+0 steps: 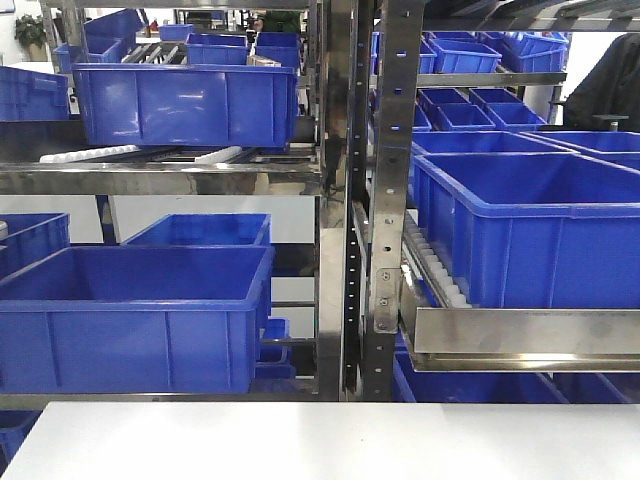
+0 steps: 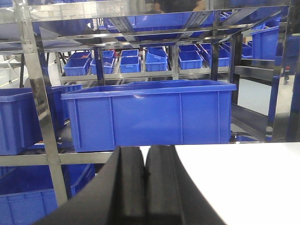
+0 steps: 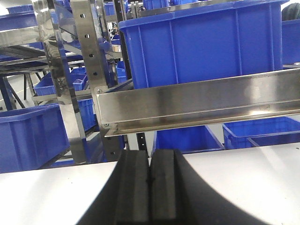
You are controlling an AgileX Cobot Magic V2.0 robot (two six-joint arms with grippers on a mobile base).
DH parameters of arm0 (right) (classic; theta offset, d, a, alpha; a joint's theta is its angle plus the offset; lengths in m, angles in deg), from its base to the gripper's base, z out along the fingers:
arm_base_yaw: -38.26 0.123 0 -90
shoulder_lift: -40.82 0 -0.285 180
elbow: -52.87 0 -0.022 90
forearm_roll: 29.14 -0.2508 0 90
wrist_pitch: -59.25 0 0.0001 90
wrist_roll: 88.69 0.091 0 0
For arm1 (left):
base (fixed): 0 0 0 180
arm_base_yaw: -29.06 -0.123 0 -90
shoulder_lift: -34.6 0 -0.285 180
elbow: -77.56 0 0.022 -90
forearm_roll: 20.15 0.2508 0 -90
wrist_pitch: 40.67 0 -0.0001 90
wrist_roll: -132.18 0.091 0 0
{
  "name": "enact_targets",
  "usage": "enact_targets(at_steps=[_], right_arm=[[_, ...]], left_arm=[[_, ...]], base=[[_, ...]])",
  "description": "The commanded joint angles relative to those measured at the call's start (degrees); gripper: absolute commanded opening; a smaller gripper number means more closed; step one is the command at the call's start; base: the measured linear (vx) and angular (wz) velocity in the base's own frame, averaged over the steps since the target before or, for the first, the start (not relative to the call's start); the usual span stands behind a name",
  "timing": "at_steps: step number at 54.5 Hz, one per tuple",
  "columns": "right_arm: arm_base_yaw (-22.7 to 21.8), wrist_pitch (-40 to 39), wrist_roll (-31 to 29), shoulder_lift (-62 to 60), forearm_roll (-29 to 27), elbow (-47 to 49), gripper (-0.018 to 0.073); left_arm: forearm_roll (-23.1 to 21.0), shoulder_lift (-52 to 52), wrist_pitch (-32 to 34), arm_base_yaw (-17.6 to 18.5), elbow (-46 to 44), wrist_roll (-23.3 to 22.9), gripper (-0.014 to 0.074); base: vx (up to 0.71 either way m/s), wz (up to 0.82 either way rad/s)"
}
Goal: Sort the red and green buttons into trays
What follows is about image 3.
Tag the steel shelf front rail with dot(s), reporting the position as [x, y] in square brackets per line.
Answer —
[247, 97]

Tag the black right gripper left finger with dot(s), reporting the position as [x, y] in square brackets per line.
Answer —
[124, 199]

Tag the blue bin lower right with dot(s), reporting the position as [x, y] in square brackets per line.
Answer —
[236, 134]

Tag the large blue bin lower left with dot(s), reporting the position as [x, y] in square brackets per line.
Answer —
[30, 137]

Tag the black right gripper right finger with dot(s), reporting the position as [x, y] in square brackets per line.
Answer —
[179, 196]

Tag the perforated steel rack upright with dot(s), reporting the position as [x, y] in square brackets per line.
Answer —
[89, 33]

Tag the large blue bin on shelf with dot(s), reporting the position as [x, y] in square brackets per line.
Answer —
[204, 43]

